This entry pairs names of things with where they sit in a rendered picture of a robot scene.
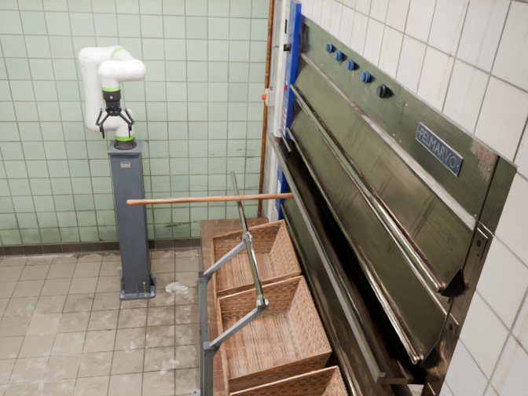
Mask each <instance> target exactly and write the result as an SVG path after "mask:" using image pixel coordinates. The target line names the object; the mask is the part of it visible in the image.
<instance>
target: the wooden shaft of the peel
mask: <svg viewBox="0 0 528 396"><path fill-rule="evenodd" d="M291 198H295V197H294V196H293V193H276V194H257V195H238V196H200V197H181V198H162V199H143V200H128V201H127V202H126V203H127V205H146V204H182V203H200V202H218V201H237V200H272V199H291Z"/></svg>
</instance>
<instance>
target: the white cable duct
mask: <svg viewBox="0 0 528 396"><path fill-rule="evenodd" d="M286 1H287V0H282V9H281V21H280V43H279V55H278V66H277V89H276V100H275V112H274V124H273V133H274V135H275V137H276V136H277V121H278V110H279V99H280V88H281V67H282V56H283V45H284V23H285V13H286ZM274 164H275V152H274V150H273V147H272V158H271V170H270V182H269V194H273V176H274ZM271 208H272V200H269V204H268V215H267V218H269V222H270V219H271Z"/></svg>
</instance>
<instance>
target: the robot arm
mask: <svg viewBox="0 0 528 396"><path fill-rule="evenodd" d="M78 60H79V66H80V69H81V72H82V80H83V85H84V92H85V103H86V114H85V124H86V127H87V128H88V129H89V130H91V131H93V132H102V137H103V139H105V132H104V131H110V130H113V131H114V135H115V142H114V144H113V145H114V148H115V149H118V150H131V149H134V148H136V147H137V142H136V141H135V136H134V124H135V122H134V116H133V112H132V111H131V110H130V109H128V108H127V107H125V108H121V105H120V99H121V98H122V97H121V89H120V83H121V82H122V81H139V80H141V79H143V78H144V77H145V74H146V67H145V65H144V64H143V63H142V62H141V61H140V60H136V59H134V58H133V56H132V55H131V54H130V52H129V51H128V50H127V49H125V48H124V47H122V46H109V47H86V48H83V49H81V50H80V52H79V55H78ZM101 87H102V93H101ZM102 94H103V99H104V100H105V105H106V108H104V105H103V100H102Z"/></svg>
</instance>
